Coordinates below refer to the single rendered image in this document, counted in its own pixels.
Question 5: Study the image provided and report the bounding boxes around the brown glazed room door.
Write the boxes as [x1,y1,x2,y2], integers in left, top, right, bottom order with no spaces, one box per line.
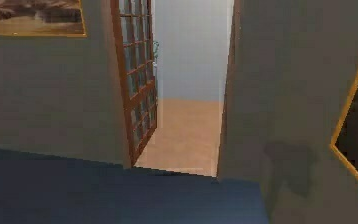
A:
[109,0,159,168]

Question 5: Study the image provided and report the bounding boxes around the green house plant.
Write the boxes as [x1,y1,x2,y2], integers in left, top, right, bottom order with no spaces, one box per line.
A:
[152,40,161,64]

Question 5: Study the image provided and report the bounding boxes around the gold framed landscape picture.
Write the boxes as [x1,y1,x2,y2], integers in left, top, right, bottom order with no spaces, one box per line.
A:
[0,0,88,38]

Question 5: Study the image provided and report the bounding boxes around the gold framed dark picture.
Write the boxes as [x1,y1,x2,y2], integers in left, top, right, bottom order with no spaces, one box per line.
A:
[329,38,358,196]

